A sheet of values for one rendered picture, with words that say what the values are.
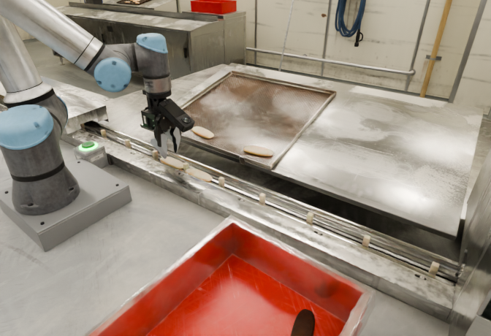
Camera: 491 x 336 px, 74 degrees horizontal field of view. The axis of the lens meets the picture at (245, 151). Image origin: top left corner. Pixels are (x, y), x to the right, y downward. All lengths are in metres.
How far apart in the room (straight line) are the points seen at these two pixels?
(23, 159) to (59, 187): 0.11
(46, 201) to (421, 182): 0.95
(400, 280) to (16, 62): 0.98
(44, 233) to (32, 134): 0.23
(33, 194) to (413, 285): 0.85
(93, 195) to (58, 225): 0.12
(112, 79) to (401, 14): 3.91
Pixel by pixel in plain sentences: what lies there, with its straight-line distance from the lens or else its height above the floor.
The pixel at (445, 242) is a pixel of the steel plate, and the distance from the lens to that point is 0.96.
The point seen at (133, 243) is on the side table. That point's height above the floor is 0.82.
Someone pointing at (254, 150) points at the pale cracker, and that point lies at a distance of 1.02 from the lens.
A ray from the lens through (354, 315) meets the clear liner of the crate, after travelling 0.61.
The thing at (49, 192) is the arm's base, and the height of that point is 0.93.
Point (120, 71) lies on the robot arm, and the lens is 0.79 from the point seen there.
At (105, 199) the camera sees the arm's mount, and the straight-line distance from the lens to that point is 0.94.
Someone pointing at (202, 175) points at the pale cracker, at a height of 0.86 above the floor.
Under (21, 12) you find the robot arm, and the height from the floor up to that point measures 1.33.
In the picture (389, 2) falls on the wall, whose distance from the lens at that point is 4.43.
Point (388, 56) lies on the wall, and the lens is 4.50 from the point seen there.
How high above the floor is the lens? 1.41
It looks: 30 degrees down
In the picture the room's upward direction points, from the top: straight up
